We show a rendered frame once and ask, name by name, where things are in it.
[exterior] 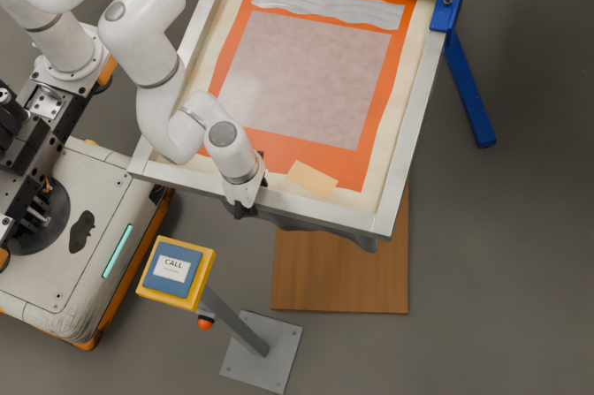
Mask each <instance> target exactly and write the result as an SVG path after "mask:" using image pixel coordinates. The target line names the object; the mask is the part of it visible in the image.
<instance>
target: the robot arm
mask: <svg viewBox="0 0 594 395"><path fill-rule="evenodd" d="M83 1H84V0H0V6H1V7H2V8H3V9H4V10H5V11H6V12H7V13H8V14H9V15H10V16H11V17H12V18H13V19H14V20H15V21H16V23H17V24H18V25H19V26H20V27H21V29H22V30H23V31H24V32H25V33H26V34H27V36H28V37H29V38H30V39H31V41H32V42H33V43H32V45H33V46H34V47H36V48H38V49H39V50H40V51H41V52H42V54H43V55H44V64H45V67H46V69H47V71H48V72H49V73H50V74H51V75H52V76H53V77H54V78H56V79H57V80H62V81H74V80H79V79H82V78H84V77H86V76H87V75H89V74H90V73H91V72H92V71H93V70H94V69H95V68H96V67H97V66H98V65H99V63H100V61H101V59H102V56H103V45H104V46H105V47H106V49H107V50H108V51H109V52H110V53H111V54H112V56H113V57H114V58H115V59H116V61H117V62H118V63H119V64H120V66H121V67H122V68H123V69H124V71H125V72H126V74H127V75H128V76H129V77H130V79H131V80H132V81H133V83H134V84H135V85H136V86H137V95H136V117H137V122H138V126H139V128H140V130H141V133H142V134H143V136H144V137H145V138H146V139H147V141H148V142H149V143H150V144H151V146H152V147H153V148H154V149H155V150H156V152H157V153H158V154H159V155H160V156H161V157H162V158H164V159H165V160H166V161H168V162H169V163H173V164H175V165H182V164H185V163H188V162H189V161H190V160H191V159H192V158H193V157H194V155H195V154H196V153H197V152H198V151H199V150H200V148H201V147H202V146H203V144H204V146H205V148H206V150H207V152H208V153H209V155H210V157H211V159H212V160H213V162H214V164H215V165H216V167H217V168H218V170H219V172H220V173H221V175H222V177H223V178H222V185H223V189H224V192H225V196H226V198H227V200H228V201H229V203H230V204H232V205H234V204H235V207H234V219H237V220H241V218H243V216H245V215H248V216H252V215H257V216H258V211H257V209H256V207H255V206H253V203H254V200H255V197H256V194H257V191H258V189H259V186H265V187H267V186H268V185H269V184H268V182H267V180H266V178H265V177H264V176H265V171H264V170H265V164H264V161H263V154H264V152H263V151H260V150H258V151H257V152H256V151H255V150H254V149H253V147H252V145H251V143H250V141H249V138H248V136H247V134H246V132H245V130H244V128H243V127H242V125H241V124H240V123H239V122H237V121H235V120H234V119H233V118H232V117H231V116H230V115H229V114H228V113H227V112H226V111H225V110H224V109H223V107H222V106H221V104H220V102H219V101H218V99H217V98H216V97H215V96H214V95H212V94H211V93H209V92H205V91H203V90H197V91H195V92H193V93H192V94H191V95H190V96H189V97H188V98H187V99H186V101H185V102H184V103H183V104H182V105H181V106H180V108H179V109H178V110H177V111H176V112H175V114H174V115H173V116H172V117H171V118H170V115H171V111H172V108H173V106H174V104H175V102H176V100H177V98H178V95H179V91H180V89H181V86H182V83H183V80H184V77H185V65H184V63H183V60H182V59H181V57H180V56H179V54H178V52H177V51H176V50H175V49H174V48H173V46H172V45H171V43H170V41H169V40H168V38H167V37H166V35H165V34H164V31H165V30H166V29H167V27H168V26H169V25H170V24H171V23H172V22H173V21H174V20H175V19H176V18H177V17H178V16H179V15H180V13H182V12H183V10H184V9H185V6H186V0H113V2H112V3H111V4H110V5H109V6H108V7H107V9H106V10H105V11H104V12H103V15H102V16H101V18H100V19H99V22H98V27H97V32H98V35H99V37H98V36H97V35H96V34H95V33H94V32H92V31H90V30H88V29H86V28H82V26H81V25H80V23H79V22H78V20H77V19H76V18H75V17H74V16H73V14H72V12H71V9H73V8H75V7H76V6H78V5H79V4H81V3H82V2H83ZM99 38H100V39H99ZM102 43H103V45H102ZM169 118H170V119H169Z"/></svg>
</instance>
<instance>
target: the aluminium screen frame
mask: <svg viewBox="0 0 594 395"><path fill-rule="evenodd" d="M221 1H222V0H199V2H198V4H197V6H196V8H195V11H194V14H193V17H192V18H191V20H190V23H189V25H188V27H187V30H186V32H185V35H184V37H183V39H182V42H181V44H180V45H179V49H178V51H177V52H178V54H179V56H180V57H181V59H182V60H183V63H184V65H185V77H184V80H183V83H182V86H181V89H180V91H179V95H178V98H177V100H176V102H175V104H174V106H173V108H172V111H171V115H170V118H171V117H172V116H173V115H174V114H175V112H176V110H177V108H178V106H179V102H180V100H181V97H182V95H183V93H184V91H185V89H186V86H187V83H188V81H189V79H190V76H191V74H192V71H193V69H194V66H195V64H196V61H197V59H198V56H199V55H200V53H201V50H202V46H203V44H204V42H205V40H206V38H207V35H208V33H209V30H210V27H211V25H212V23H213V20H214V18H215V16H216V14H217V10H218V8H219V5H220V4H221ZM446 35H447V33H444V32H439V31H434V30H430V31H429V33H428V37H427V40H426V43H425V46H424V49H423V54H422V58H421V61H420V64H419V67H418V71H417V74H416V77H415V83H414V85H413V89H412V92H411V96H410V98H409V102H408V105H407V110H406V114H405V117H404V120H403V123H402V127H401V129H400V135H399V138H398V141H397V145H396V148H395V151H394V154H393V158H392V163H391V166H390V170H389V172H388V176H387V179H386V182H385V188H384V191H383V194H382V197H381V201H380V203H379V207H378V210H377V215H374V214H370V213H366V212H362V211H359V210H355V209H349V208H344V207H340V206H337V205H333V204H330V203H326V202H322V201H315V200H311V199H308V198H304V197H300V196H297V195H293V194H286V193H282V192H279V191H275V190H271V189H268V188H264V187H259V189H258V191H257V194H256V197H255V200H254V203H253V206H255V207H256V209H259V210H263V211H267V212H270V213H274V214H278V215H281V216H288V217H291V218H295V219H299V220H302V221H306V222H310V223H313V224H320V225H323V226H327V227H331V228H334V229H338V230H341V231H345V232H351V233H355V234H359V235H362V236H366V237H369V238H373V239H379V240H382V241H386V242H391V241H392V235H393V232H394V228H395V225H396V222H397V218H398V214H399V212H400V206H401V203H402V199H403V196H404V193H405V189H406V186H407V180H408V177H409V173H410V170H411V167H412V163H413V161H414V157H415V152H416V148H417V144H418V141H419V138H420V134H421V131H422V128H423V122H424V119H425V116H426V112H427V109H428V106H429V102H430V97H431V93H432V89H433V87H434V83H435V79H436V77H437V73H438V68H439V64H440V61H441V57H442V54H443V51H444V47H445V44H446ZM170 118H169V119H170ZM157 156H158V153H157V152H156V150H155V149H154V148H153V147H152V146H151V144H150V143H149V142H148V141H147V139H146V138H145V137H144V136H143V134H142V135H141V138H140V140H139V143H138V145H137V147H136V149H135V151H134V153H133V157H132V159H131V162H130V163H129V165H128V168H127V170H126V171H127V173H128V174H129V175H130V176H131V177H132V178H133V179H139V180H143V181H148V182H150V183H154V184H158V185H161V186H168V187H171V188H175V189H179V190H182V191H186V192H189V193H193V194H199V195H203V196H207V197H210V198H214V199H218V200H221V201H228V200H227V198H226V196H225V192H224V189H223V185H222V178H220V177H217V176H213V175H209V174H206V173H201V172H198V171H191V170H188V169H184V168H180V167H176V166H172V165H169V164H165V163H159V162H156V158H157Z"/></svg>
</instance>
